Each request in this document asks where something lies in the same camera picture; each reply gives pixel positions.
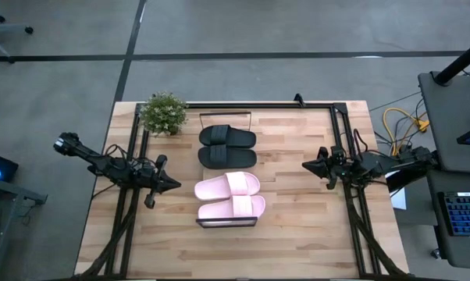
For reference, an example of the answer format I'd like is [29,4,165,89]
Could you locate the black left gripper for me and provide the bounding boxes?
[139,154,183,210]

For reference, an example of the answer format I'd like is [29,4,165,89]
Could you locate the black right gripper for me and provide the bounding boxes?
[301,145,351,191]

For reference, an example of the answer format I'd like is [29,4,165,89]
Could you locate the pink slide sandal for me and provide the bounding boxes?
[194,171,262,202]
[197,194,266,219]

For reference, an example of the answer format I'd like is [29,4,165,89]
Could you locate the black slide sandal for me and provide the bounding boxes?
[198,144,258,170]
[198,124,258,149]

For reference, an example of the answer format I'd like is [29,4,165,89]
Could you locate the small green potted plant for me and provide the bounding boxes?
[140,91,189,137]

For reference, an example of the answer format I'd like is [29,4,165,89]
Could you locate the white paper sheet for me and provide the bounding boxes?
[386,171,408,211]

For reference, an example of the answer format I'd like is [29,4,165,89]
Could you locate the grey desk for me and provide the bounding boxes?
[417,71,470,175]

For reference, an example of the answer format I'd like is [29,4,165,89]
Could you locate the backlit computer keyboard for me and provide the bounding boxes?
[439,191,470,237]

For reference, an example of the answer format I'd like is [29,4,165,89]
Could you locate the dark keyboard desk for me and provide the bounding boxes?
[425,171,470,271]

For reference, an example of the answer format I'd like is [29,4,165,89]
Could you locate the black pole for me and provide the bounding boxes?
[433,37,470,86]

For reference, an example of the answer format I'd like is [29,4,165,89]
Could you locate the grey office chair base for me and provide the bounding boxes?
[0,0,35,63]

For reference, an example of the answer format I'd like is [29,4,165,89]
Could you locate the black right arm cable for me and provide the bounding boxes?
[351,128,372,156]

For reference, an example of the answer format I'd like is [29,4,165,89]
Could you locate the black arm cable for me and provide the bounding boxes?
[351,128,372,156]
[104,143,142,167]

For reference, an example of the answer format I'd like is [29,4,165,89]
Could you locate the wooden shelf with black frame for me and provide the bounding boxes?
[195,111,259,229]

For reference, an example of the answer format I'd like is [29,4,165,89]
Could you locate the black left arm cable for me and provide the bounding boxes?
[104,143,142,167]

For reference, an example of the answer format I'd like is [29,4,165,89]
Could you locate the black aluminium table frame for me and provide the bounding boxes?
[73,101,415,281]

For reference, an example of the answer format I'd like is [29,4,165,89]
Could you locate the yellow cable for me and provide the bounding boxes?
[382,107,430,157]

